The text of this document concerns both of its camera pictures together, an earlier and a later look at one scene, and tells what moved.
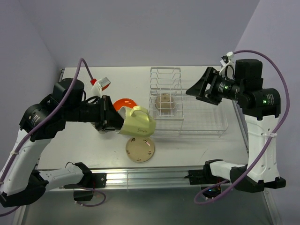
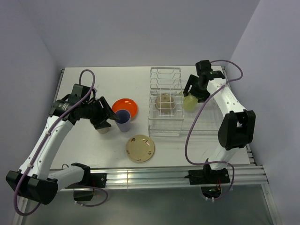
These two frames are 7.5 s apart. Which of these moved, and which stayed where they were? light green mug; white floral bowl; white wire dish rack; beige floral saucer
Moved: light green mug
Stayed: beige floral saucer; white wire dish rack; white floral bowl
